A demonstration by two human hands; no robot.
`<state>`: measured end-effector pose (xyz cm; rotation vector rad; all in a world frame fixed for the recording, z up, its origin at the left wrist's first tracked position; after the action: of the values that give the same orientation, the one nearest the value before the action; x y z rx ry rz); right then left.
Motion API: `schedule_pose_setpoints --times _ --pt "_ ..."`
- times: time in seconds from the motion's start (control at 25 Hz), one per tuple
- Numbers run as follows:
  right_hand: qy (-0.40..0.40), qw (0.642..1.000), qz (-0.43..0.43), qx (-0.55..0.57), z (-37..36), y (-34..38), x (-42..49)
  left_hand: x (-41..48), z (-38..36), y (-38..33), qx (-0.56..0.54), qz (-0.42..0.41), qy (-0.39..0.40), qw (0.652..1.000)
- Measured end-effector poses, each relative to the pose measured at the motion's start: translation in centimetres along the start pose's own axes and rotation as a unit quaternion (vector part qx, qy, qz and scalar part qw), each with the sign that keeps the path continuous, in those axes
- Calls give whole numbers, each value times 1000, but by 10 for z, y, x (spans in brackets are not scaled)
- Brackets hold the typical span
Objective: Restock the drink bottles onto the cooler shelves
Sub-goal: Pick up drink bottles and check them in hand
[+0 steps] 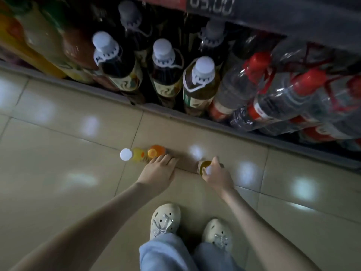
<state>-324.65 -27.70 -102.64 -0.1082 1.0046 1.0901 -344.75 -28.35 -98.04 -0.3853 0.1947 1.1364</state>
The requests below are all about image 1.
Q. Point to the person's blue jeans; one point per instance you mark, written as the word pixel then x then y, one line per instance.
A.
pixel 169 254

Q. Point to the row of large water jugs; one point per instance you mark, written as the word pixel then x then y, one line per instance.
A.
pixel 282 98

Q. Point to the dark grey store shelving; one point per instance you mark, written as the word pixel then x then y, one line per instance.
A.
pixel 293 22

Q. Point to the person's white left shoe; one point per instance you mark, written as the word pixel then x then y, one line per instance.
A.
pixel 165 220

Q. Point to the person's left hand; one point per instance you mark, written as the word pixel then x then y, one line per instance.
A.
pixel 157 175

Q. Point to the dark price tag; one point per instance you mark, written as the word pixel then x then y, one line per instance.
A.
pixel 211 5

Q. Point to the amber tea bottle white cap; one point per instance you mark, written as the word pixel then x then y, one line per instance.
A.
pixel 203 166

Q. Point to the person's white right shoe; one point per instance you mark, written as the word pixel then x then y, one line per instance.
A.
pixel 218 234

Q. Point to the person's right forearm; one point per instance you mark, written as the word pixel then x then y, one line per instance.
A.
pixel 265 240

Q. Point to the yellow bottle white cap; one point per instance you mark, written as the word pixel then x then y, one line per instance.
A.
pixel 125 154

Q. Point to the person's left forearm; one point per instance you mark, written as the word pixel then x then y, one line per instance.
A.
pixel 84 234

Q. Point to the orange bottle yellow cap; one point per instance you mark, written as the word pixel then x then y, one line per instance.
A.
pixel 157 151

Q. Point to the person's right hand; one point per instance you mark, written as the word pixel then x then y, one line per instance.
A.
pixel 221 180

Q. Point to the person's white shoe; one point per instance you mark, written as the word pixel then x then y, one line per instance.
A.
pixel 165 220
pixel 218 234

